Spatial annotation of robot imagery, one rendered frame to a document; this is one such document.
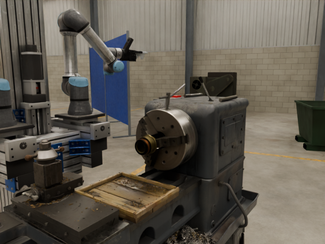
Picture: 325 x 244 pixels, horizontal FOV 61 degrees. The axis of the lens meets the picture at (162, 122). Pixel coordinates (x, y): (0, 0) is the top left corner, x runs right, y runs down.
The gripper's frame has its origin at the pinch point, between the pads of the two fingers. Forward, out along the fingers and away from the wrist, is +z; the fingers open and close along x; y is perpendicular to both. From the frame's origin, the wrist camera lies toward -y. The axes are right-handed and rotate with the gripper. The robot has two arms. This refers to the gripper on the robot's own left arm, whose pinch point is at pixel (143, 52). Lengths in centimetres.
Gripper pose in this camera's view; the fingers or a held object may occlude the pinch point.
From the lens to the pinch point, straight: 218.5
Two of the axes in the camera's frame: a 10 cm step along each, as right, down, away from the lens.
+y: -0.8, 9.6, 2.8
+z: 8.2, -1.0, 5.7
